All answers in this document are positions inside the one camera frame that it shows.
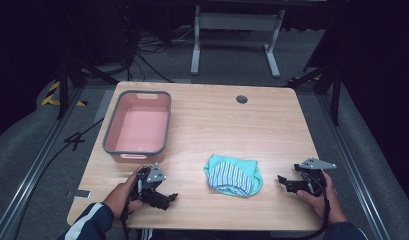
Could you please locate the grey metal desk frame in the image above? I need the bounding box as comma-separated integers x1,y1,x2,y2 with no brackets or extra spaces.
190,4,286,80

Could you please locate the yellow and black floor tape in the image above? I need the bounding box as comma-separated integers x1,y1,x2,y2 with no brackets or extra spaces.
40,81,88,108

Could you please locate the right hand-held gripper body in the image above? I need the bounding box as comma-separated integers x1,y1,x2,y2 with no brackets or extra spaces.
293,157,337,196

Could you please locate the pink basin with grey rim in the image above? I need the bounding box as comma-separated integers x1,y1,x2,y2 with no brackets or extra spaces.
102,89,173,164

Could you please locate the black metal stand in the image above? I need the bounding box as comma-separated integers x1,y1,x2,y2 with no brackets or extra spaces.
286,61,342,127
56,54,120,121

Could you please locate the person's right hand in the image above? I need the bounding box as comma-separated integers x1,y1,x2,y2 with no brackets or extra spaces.
296,171,349,225

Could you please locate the right hand-held gripper cable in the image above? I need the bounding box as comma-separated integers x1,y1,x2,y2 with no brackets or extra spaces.
281,174,332,240

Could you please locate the hand-held gripper cable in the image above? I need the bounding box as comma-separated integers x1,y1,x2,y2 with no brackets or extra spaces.
119,179,141,240
281,174,332,240

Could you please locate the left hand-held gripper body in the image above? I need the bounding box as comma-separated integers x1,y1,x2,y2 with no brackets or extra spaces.
131,162,167,202

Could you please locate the left hand-held gripper cable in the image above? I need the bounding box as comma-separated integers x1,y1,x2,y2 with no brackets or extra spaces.
119,179,141,240

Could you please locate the long black floor cable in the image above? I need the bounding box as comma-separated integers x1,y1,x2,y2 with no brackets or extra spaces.
12,117,105,240

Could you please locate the teal striped cloth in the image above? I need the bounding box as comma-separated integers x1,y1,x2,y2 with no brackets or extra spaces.
203,153,264,198

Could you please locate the bundle of black floor cables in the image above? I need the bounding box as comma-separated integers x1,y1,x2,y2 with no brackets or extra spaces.
123,19,193,84

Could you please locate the aluminium floor rail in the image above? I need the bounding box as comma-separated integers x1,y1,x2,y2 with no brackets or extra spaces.
0,85,85,240
316,94,392,240

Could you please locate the person's left hand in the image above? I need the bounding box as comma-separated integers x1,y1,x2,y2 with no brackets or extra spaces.
103,165,147,220

